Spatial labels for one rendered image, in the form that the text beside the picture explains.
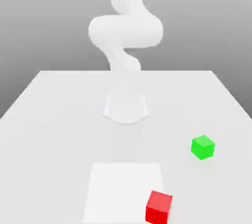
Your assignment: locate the small green cube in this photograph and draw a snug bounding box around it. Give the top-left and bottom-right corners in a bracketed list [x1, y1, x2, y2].
[190, 134, 216, 161]

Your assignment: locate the small red cube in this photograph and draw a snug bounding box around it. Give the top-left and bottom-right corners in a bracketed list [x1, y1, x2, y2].
[145, 190, 173, 224]

